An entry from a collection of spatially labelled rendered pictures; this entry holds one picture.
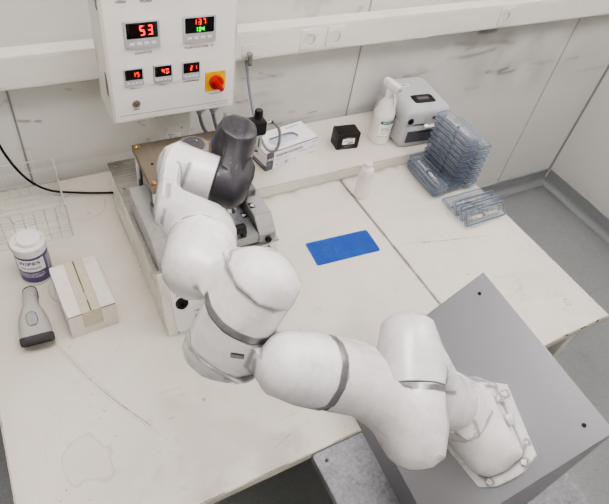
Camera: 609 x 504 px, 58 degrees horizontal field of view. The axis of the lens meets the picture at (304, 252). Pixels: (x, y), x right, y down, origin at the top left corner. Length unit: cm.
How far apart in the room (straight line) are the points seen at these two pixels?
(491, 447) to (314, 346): 52
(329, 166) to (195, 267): 128
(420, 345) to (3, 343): 107
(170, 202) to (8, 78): 91
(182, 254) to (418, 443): 45
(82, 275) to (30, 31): 67
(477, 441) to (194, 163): 76
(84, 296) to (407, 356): 90
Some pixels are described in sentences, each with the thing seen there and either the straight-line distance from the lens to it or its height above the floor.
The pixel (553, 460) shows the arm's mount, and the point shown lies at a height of 104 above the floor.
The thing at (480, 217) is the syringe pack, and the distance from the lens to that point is 204.
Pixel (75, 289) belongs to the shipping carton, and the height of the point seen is 84.
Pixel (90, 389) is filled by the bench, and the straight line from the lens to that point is 148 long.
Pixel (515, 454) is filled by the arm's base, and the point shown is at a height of 104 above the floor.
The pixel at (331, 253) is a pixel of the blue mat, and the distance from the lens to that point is 176.
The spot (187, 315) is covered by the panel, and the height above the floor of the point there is 80.
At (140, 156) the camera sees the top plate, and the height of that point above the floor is 111.
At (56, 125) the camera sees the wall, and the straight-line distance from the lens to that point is 191.
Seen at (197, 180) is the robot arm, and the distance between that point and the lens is 108.
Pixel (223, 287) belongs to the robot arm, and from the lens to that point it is 75.
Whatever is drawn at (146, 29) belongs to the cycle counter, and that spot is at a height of 140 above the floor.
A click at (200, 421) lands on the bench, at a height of 75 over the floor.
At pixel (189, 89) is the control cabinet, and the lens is 153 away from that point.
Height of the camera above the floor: 202
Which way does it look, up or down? 46 degrees down
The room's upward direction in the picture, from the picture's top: 11 degrees clockwise
